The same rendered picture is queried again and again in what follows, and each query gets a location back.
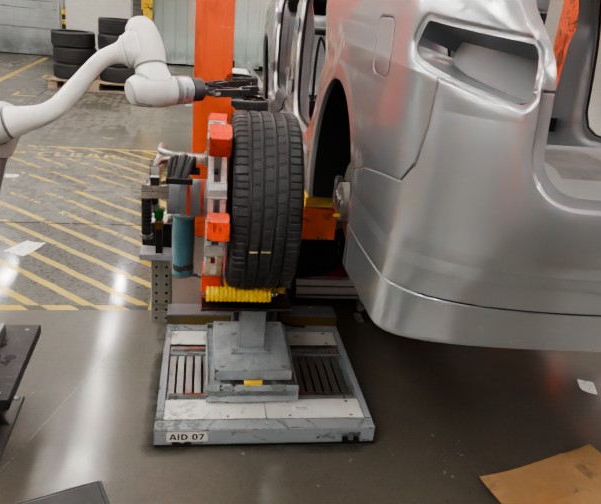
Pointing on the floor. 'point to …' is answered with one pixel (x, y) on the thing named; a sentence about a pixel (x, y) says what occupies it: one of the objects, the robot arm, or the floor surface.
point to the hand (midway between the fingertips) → (245, 88)
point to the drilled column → (160, 289)
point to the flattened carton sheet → (564, 481)
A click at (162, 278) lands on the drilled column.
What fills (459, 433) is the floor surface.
